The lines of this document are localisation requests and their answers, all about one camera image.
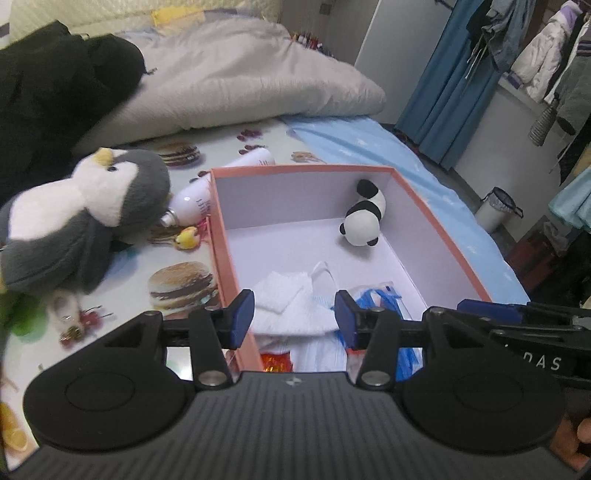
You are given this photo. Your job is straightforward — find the white plastic bag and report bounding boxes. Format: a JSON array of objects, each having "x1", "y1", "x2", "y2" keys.
[{"x1": 254, "y1": 262, "x2": 348, "y2": 372}]

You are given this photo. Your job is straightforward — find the white knitted cloth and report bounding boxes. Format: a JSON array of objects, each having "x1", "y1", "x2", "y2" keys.
[{"x1": 250, "y1": 272, "x2": 339, "y2": 337}]

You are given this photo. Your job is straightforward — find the white hair scrunchie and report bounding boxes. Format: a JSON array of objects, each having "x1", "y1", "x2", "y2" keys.
[{"x1": 46, "y1": 289, "x2": 84, "y2": 342}]

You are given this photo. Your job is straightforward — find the small yellow chick toy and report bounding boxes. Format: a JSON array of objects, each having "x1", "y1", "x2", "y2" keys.
[{"x1": 174, "y1": 226, "x2": 201, "y2": 251}]

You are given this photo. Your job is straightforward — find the white spray bottle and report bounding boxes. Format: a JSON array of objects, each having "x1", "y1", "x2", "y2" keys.
[{"x1": 158, "y1": 148, "x2": 278, "y2": 228}]

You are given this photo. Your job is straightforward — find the black garment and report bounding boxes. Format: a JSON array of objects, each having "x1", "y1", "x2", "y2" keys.
[{"x1": 1, "y1": 21, "x2": 146, "y2": 202}]

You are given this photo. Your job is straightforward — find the hanging clothes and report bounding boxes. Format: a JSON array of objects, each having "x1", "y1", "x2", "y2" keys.
[{"x1": 456, "y1": 1, "x2": 590, "y2": 240}]

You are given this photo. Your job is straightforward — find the fruit print table sheet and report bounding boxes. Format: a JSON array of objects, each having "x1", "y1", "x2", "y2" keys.
[{"x1": 1, "y1": 120, "x2": 327, "y2": 471}]

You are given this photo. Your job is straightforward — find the person's right hand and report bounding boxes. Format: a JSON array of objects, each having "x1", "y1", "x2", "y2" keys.
[{"x1": 550, "y1": 418, "x2": 591, "y2": 471}]

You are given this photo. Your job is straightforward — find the blue curtain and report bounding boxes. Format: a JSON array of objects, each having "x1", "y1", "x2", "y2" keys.
[{"x1": 396, "y1": 1, "x2": 500, "y2": 170}]

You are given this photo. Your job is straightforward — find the grey white penguin plush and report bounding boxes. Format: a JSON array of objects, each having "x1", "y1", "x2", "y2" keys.
[{"x1": 1, "y1": 148, "x2": 170, "y2": 295}]

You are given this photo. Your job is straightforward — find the small panda plush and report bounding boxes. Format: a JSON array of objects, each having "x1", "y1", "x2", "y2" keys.
[{"x1": 339, "y1": 179, "x2": 387, "y2": 247}]

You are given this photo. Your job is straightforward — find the red foil snack packet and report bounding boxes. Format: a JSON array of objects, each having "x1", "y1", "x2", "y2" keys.
[{"x1": 260, "y1": 352, "x2": 294, "y2": 373}]

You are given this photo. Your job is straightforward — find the blue plastic packaging bag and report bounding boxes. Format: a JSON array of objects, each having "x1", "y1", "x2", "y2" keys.
[{"x1": 334, "y1": 290, "x2": 425, "y2": 391}]

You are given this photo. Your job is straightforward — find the pink cardboard box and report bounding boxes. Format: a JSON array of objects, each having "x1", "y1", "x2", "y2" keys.
[{"x1": 206, "y1": 164, "x2": 493, "y2": 375}]

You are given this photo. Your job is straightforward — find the white trash bin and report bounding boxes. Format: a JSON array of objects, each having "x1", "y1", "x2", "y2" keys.
[{"x1": 475, "y1": 187, "x2": 524, "y2": 233}]

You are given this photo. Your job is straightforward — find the grey quilted blanket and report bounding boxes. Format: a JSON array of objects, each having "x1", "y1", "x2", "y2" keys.
[{"x1": 74, "y1": 16, "x2": 386, "y2": 155}]

